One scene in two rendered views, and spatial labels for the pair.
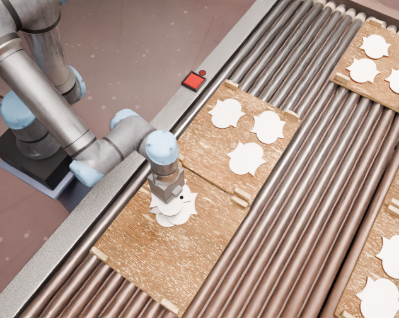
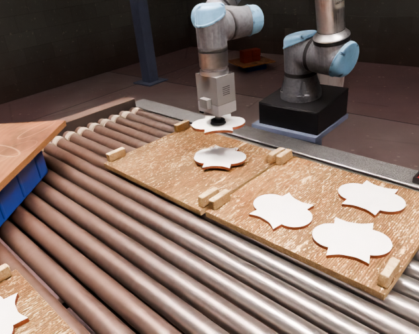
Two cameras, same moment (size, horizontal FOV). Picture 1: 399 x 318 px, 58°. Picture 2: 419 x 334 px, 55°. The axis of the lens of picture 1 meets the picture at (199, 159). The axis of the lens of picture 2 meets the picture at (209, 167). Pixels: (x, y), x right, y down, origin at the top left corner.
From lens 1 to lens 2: 1.29 m
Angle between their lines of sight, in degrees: 73
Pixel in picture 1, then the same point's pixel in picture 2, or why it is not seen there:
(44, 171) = (268, 100)
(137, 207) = (224, 141)
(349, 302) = (14, 288)
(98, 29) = not seen: outside the picture
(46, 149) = (284, 90)
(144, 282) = (147, 147)
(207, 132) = (328, 182)
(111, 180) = (261, 134)
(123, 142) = not seen: hidden behind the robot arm
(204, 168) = (268, 178)
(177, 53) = not seen: outside the picture
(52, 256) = (193, 118)
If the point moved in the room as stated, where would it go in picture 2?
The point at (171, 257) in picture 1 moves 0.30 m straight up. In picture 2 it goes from (162, 158) to (147, 55)
